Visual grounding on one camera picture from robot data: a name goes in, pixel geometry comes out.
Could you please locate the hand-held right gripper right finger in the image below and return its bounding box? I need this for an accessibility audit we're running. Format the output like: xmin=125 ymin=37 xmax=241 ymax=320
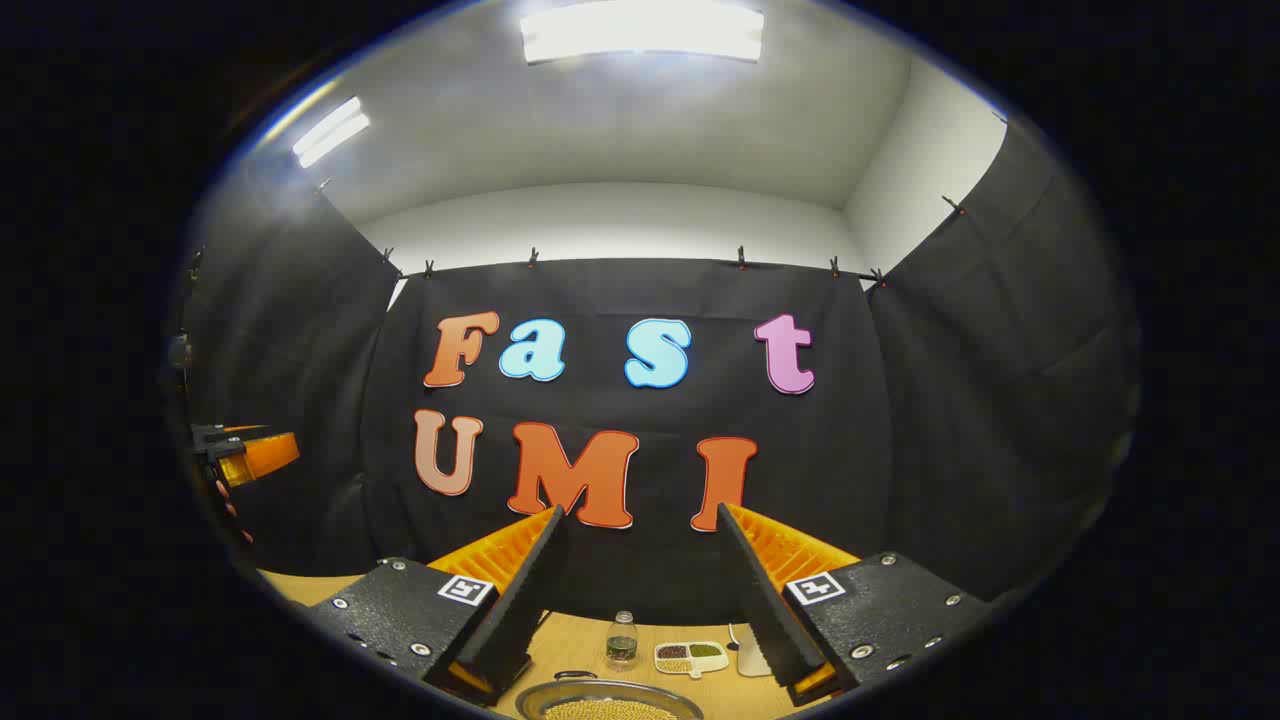
xmin=715 ymin=503 xmax=991 ymax=706

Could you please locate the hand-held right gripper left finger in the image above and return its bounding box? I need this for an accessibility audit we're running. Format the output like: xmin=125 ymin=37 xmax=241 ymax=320
xmin=305 ymin=505 xmax=566 ymax=706

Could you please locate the steel pot with black handle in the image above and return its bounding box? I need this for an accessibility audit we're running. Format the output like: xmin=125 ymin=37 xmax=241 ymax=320
xmin=515 ymin=668 xmax=706 ymax=720

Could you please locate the white cylindrical appliance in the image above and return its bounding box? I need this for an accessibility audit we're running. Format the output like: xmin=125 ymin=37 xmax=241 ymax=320
xmin=737 ymin=625 xmax=773 ymax=678

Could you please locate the white sectioned plate of beans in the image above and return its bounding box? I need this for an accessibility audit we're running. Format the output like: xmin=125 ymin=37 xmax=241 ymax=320
xmin=654 ymin=641 xmax=730 ymax=679

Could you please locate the clear plastic water bottle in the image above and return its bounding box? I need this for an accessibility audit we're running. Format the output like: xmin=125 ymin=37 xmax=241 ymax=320
xmin=605 ymin=610 xmax=639 ymax=669

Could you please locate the large ceiling light panel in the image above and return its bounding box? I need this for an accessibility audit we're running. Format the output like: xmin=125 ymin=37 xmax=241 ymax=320
xmin=520 ymin=0 xmax=766 ymax=63

